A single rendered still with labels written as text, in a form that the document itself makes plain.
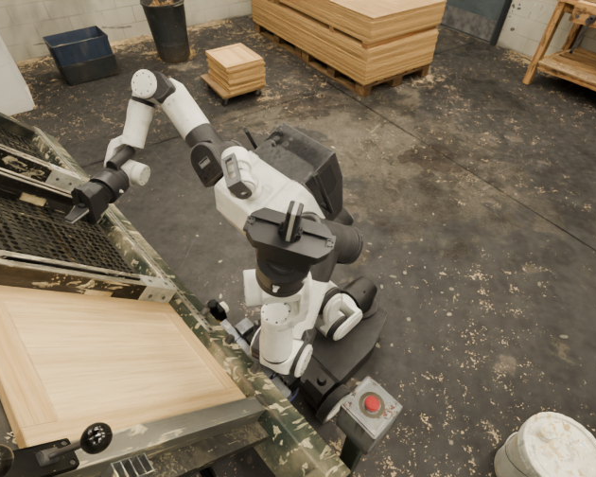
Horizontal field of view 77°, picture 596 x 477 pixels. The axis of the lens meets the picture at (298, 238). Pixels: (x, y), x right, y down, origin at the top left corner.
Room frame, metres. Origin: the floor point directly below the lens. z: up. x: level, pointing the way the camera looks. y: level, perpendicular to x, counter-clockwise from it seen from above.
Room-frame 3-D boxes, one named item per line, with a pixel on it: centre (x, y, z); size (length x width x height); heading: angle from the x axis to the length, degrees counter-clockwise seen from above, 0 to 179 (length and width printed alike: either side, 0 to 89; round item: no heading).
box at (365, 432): (0.35, -0.20, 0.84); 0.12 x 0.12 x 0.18; 43
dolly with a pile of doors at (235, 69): (4.05, 0.72, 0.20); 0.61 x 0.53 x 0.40; 34
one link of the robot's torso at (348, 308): (1.01, -0.19, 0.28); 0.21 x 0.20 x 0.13; 133
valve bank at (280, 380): (0.62, 0.15, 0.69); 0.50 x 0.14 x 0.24; 43
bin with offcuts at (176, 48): (5.02, 1.59, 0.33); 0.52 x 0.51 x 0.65; 34
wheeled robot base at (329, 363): (0.99, -0.17, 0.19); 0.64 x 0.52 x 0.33; 133
